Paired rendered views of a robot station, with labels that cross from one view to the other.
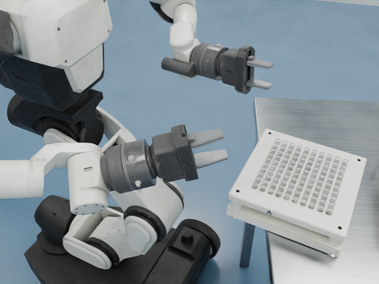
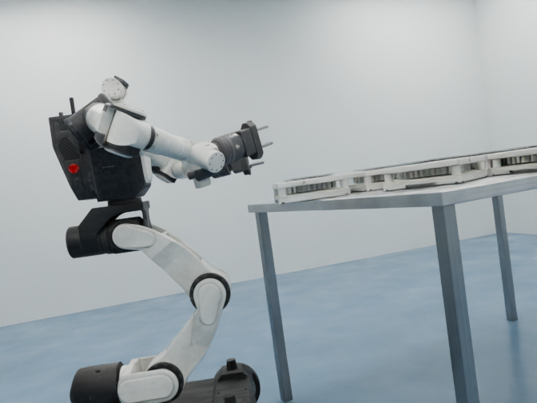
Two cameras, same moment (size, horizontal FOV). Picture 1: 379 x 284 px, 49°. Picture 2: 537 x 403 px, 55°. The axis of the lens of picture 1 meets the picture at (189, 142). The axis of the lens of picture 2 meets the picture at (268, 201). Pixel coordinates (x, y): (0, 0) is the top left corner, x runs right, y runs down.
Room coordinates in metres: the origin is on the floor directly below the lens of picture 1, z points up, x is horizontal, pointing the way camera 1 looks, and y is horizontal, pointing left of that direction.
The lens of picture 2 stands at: (-0.91, 0.81, 0.91)
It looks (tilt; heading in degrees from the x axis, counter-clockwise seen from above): 2 degrees down; 330
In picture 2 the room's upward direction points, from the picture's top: 8 degrees counter-clockwise
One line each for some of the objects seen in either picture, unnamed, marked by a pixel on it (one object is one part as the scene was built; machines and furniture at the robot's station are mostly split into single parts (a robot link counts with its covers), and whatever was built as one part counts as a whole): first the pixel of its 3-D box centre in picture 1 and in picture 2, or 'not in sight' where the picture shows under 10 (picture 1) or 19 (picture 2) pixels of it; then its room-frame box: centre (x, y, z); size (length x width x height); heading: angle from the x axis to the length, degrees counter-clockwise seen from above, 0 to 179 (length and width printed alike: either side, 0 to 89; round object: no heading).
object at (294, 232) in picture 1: (296, 192); (309, 194); (0.64, -0.25, 0.85); 0.24 x 0.24 x 0.02; 63
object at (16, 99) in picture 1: (53, 112); (109, 229); (0.97, 0.40, 0.83); 0.28 x 0.13 x 0.18; 63
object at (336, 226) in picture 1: (299, 177); (308, 181); (0.64, -0.25, 0.90); 0.25 x 0.24 x 0.02; 153
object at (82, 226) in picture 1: (101, 235); (152, 378); (0.94, 0.33, 0.28); 0.21 x 0.20 x 0.13; 63
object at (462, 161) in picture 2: not in sight; (433, 165); (0.26, -0.47, 0.90); 0.25 x 0.24 x 0.02; 20
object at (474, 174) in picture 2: not in sight; (435, 179); (0.26, -0.47, 0.85); 0.24 x 0.24 x 0.02; 20
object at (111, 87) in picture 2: not in sight; (115, 93); (0.92, 0.32, 1.30); 0.10 x 0.07 x 0.09; 153
